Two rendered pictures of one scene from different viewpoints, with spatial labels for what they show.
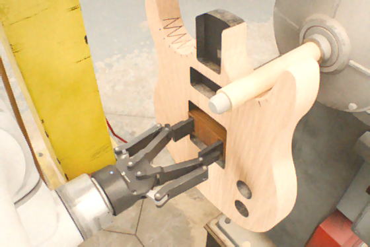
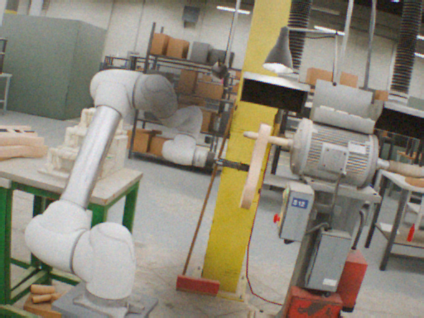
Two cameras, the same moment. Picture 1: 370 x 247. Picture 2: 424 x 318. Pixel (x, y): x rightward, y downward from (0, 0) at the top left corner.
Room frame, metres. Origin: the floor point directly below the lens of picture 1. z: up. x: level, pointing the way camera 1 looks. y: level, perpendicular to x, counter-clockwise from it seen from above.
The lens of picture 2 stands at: (-1.22, -1.26, 1.46)
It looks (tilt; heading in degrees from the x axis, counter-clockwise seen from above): 10 degrees down; 42
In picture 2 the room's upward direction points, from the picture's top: 11 degrees clockwise
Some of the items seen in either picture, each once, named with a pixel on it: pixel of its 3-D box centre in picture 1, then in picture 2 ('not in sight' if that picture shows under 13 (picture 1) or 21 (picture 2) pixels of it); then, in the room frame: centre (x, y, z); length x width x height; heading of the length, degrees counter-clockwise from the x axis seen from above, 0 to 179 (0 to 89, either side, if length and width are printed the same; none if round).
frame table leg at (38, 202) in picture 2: not in sight; (36, 230); (-0.18, 0.91, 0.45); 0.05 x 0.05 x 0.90; 37
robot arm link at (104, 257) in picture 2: not in sight; (108, 257); (-0.47, -0.23, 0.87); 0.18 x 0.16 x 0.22; 122
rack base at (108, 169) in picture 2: not in sight; (84, 161); (-0.14, 0.52, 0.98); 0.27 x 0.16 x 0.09; 127
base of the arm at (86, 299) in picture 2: not in sight; (113, 296); (-0.45, -0.26, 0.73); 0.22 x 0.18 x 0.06; 120
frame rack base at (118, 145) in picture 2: not in sight; (97, 148); (-0.01, 0.61, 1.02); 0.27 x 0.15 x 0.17; 127
